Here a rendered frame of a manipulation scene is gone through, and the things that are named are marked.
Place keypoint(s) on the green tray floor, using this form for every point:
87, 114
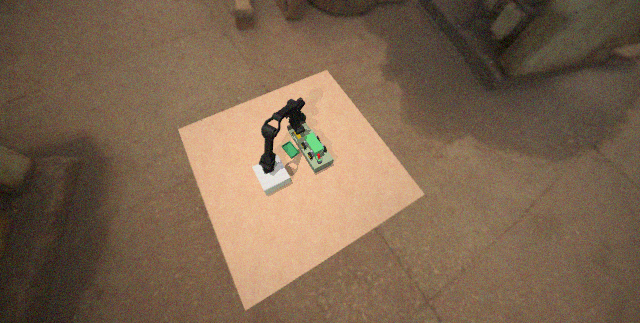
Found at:
290, 149

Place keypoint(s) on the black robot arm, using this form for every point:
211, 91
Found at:
293, 109

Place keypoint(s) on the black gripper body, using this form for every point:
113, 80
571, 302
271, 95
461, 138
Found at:
298, 127

